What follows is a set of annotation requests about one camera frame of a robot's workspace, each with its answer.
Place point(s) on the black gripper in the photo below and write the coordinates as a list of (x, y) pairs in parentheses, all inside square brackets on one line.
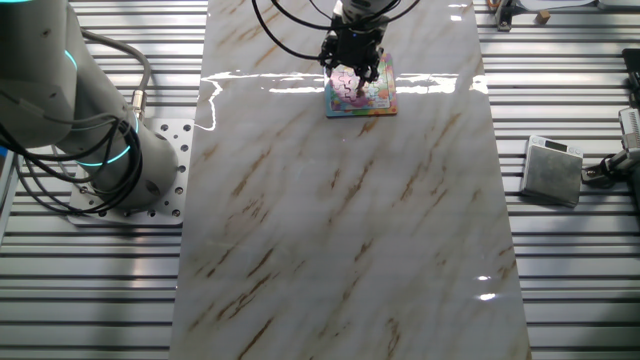
[(355, 47)]

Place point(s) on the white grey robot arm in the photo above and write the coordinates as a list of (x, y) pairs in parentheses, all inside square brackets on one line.
[(50, 100)]

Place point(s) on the colourful butterfly puzzle board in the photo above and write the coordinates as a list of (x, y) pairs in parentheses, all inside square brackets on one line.
[(380, 102)]

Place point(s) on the small orange object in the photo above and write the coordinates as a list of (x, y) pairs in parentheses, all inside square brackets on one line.
[(494, 3)]

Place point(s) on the black upright clamp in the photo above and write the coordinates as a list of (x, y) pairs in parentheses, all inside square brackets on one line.
[(505, 17)]

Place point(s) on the marble pattern board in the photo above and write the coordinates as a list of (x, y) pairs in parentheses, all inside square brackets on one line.
[(310, 240)]

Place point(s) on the small wooden block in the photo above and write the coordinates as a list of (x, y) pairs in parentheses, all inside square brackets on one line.
[(542, 17)]

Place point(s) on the silver digital scale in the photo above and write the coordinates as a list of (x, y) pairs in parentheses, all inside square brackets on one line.
[(550, 175)]

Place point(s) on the black metal clamp connector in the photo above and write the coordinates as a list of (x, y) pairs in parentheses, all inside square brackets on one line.
[(600, 172)]

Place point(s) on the grey flat object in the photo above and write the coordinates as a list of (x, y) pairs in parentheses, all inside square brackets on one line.
[(620, 4)]

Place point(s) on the black box device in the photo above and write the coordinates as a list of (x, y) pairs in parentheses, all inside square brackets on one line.
[(634, 65)]

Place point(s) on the grey ribbed device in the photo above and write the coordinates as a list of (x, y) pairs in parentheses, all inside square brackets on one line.
[(631, 125)]

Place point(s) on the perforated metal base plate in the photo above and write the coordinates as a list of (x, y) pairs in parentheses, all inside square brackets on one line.
[(172, 140)]

